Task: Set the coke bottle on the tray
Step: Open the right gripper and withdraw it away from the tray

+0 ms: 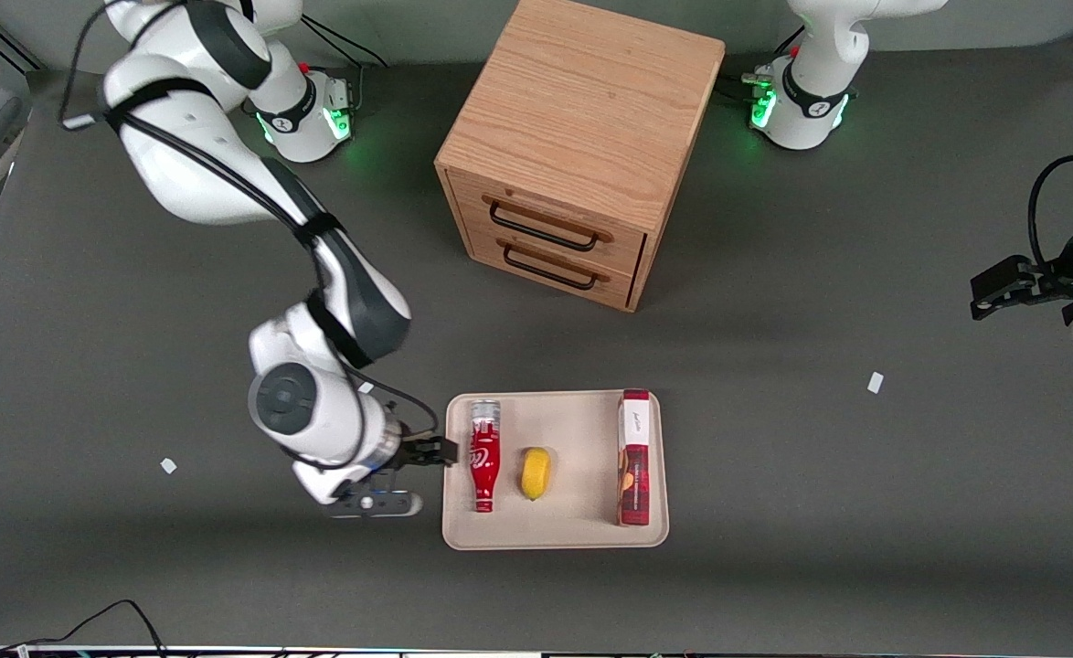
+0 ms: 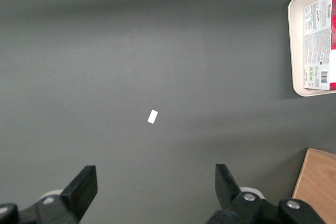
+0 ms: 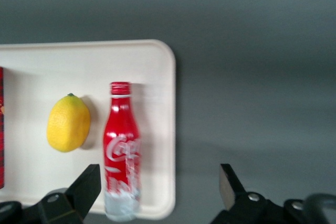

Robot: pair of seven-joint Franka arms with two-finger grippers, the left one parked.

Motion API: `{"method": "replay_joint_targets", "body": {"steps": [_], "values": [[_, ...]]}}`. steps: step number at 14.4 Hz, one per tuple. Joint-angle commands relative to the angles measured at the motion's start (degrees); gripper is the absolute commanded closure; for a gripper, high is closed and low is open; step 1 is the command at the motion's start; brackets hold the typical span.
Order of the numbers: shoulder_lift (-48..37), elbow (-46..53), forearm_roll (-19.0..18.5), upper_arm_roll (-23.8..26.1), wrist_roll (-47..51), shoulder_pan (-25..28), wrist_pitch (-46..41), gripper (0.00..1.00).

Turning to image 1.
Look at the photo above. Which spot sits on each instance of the wooden drawer front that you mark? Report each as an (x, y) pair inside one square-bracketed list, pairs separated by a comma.
[(550, 270), (546, 215)]

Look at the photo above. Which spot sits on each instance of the red coke bottle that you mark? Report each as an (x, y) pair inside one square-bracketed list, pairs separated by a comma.
[(484, 457)]

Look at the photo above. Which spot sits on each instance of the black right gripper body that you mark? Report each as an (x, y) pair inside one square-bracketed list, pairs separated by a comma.
[(415, 451)]

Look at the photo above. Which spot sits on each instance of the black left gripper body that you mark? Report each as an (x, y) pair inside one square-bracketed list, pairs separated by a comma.
[(1041, 281)]

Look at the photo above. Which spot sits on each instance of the beige plastic tray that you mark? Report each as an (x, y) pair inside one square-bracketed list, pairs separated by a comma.
[(582, 448)]

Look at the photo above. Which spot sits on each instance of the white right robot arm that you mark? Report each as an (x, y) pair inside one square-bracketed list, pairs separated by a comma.
[(189, 174)]

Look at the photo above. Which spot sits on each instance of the wooden drawer cabinet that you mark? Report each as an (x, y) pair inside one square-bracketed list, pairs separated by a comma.
[(582, 100)]

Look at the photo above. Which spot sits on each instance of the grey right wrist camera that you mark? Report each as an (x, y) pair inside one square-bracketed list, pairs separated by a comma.
[(377, 504)]

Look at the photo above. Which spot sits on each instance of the red and white carton box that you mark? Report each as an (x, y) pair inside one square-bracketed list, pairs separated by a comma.
[(634, 457)]

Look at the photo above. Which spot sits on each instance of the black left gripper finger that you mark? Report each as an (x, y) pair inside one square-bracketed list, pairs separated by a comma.
[(986, 306), (1003, 274)]

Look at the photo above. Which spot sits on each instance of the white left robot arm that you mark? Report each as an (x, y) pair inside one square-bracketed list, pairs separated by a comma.
[(811, 100)]

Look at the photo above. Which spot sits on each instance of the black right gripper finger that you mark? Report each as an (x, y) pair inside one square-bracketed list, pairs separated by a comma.
[(440, 459), (443, 444)]

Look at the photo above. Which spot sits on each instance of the yellow lemon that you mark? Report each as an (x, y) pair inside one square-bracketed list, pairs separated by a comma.
[(536, 473)]

